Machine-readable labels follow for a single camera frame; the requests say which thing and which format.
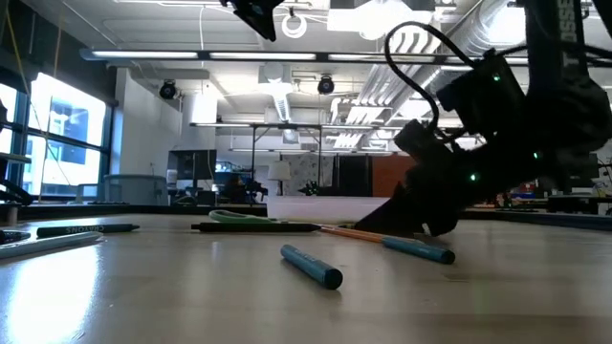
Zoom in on silver grey pen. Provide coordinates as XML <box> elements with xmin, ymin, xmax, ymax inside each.
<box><xmin>0</xmin><ymin>231</ymin><xmax>104</xmax><ymax>261</ymax></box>

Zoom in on black monitor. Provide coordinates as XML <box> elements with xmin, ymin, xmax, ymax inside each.
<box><xmin>166</xmin><ymin>149</ymin><xmax>219</xmax><ymax>182</ymax></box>

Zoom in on black pen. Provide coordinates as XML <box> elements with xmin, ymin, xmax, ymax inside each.
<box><xmin>0</xmin><ymin>229</ymin><xmax>33</xmax><ymax>245</ymax></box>

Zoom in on green-handled scissors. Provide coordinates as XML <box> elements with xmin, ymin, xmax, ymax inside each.
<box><xmin>208</xmin><ymin>208</ymin><xmax>283</xmax><ymax>226</ymax></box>

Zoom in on white ceiling light panel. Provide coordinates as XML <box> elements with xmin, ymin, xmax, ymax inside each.
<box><xmin>327</xmin><ymin>0</ymin><xmax>436</xmax><ymax>42</ymax></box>

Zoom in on orange pencil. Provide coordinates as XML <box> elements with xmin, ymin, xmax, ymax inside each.
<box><xmin>318</xmin><ymin>224</ymin><xmax>386</xmax><ymax>244</ymax></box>

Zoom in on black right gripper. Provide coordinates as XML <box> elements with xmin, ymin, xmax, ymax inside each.
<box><xmin>353</xmin><ymin>118</ymin><xmax>484</xmax><ymax>238</ymax></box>

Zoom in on large window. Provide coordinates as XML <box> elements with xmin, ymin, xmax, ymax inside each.
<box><xmin>0</xmin><ymin>71</ymin><xmax>112</xmax><ymax>202</ymax></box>

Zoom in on dark crayon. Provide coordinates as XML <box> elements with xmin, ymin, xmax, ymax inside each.
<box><xmin>36</xmin><ymin>223</ymin><xmax>142</xmax><ymax>239</ymax></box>

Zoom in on orange partition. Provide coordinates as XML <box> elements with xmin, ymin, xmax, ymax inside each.
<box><xmin>372</xmin><ymin>155</ymin><xmax>417</xmax><ymax>198</ymax></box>

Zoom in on black metal rack frame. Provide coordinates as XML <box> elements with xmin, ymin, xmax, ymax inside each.
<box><xmin>189</xmin><ymin>122</ymin><xmax>326</xmax><ymax>202</ymax></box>

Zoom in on grey round tub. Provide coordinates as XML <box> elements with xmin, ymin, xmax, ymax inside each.
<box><xmin>102</xmin><ymin>174</ymin><xmax>169</xmax><ymax>206</ymax></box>

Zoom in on white table lamp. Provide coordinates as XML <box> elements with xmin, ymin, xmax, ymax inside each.
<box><xmin>266</xmin><ymin>160</ymin><xmax>293</xmax><ymax>197</ymax></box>

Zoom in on black aluminium table frame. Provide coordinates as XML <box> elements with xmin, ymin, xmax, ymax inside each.
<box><xmin>0</xmin><ymin>203</ymin><xmax>612</xmax><ymax>233</ymax></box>

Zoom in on clear plastic supply box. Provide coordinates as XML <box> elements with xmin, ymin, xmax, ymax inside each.
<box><xmin>266</xmin><ymin>195</ymin><xmax>391</xmax><ymax>224</ymax></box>

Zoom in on long ceiling light bar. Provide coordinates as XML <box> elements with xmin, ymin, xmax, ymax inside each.
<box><xmin>79</xmin><ymin>47</ymin><xmax>532</xmax><ymax>66</ymax></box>

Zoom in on dark brown pencil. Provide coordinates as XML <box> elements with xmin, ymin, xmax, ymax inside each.
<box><xmin>190</xmin><ymin>222</ymin><xmax>322</xmax><ymax>234</ymax></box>

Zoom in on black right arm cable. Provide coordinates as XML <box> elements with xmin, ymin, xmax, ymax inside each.
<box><xmin>382</xmin><ymin>21</ymin><xmax>480</xmax><ymax>131</ymax></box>

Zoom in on white cable coil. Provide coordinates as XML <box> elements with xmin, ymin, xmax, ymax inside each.
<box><xmin>280</xmin><ymin>11</ymin><xmax>308</xmax><ymax>39</ymax></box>

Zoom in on silver ventilation duct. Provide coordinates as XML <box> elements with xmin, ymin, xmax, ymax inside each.
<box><xmin>358</xmin><ymin>0</ymin><xmax>527</xmax><ymax>111</ymax></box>

